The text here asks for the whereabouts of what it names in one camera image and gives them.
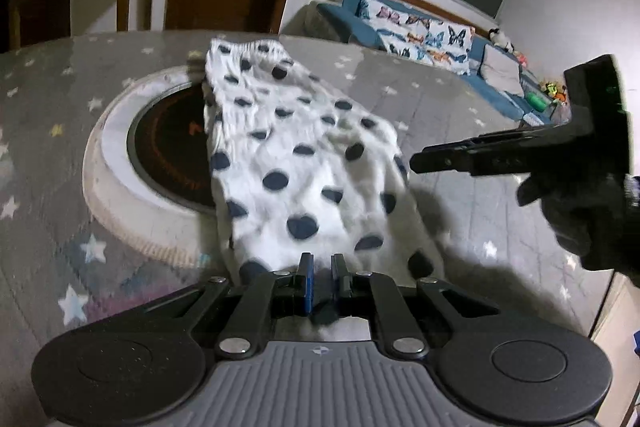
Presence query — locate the gloved right hand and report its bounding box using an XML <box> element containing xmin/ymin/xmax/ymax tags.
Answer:
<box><xmin>516</xmin><ymin>174</ymin><xmax>639</xmax><ymax>285</ymax></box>

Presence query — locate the blue sofa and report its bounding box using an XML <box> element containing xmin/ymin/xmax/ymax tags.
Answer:
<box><xmin>302</xmin><ymin>0</ymin><xmax>560</xmax><ymax>126</ymax></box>

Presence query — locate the white navy polka-dot garment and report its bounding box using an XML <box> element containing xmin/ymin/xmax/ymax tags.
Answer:
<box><xmin>203</xmin><ymin>38</ymin><xmax>444</xmax><ymax>286</ymax></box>

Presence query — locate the butterfly print blanket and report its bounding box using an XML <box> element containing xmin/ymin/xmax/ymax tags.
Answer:
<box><xmin>357</xmin><ymin>0</ymin><xmax>475</xmax><ymax>75</ymax></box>

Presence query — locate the green round toy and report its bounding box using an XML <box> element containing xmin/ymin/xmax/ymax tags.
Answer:
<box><xmin>525</xmin><ymin>91</ymin><xmax>551</xmax><ymax>113</ymax></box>

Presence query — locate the round black induction cooktop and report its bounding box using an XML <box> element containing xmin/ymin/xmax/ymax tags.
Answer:
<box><xmin>127</xmin><ymin>83</ymin><xmax>215</xmax><ymax>215</ymax></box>

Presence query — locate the black white plush toy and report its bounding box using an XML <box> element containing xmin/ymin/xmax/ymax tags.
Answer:
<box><xmin>488</xmin><ymin>28</ymin><xmax>514</xmax><ymax>53</ymax></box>

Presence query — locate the grey star-pattern tablecloth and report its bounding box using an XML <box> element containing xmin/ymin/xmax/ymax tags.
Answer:
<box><xmin>1</xmin><ymin>31</ymin><xmax>612</xmax><ymax>426</ymax></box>

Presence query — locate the grey cushion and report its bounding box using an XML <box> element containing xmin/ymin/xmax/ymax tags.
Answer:
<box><xmin>480</xmin><ymin>44</ymin><xmax>523</xmax><ymax>94</ymax></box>

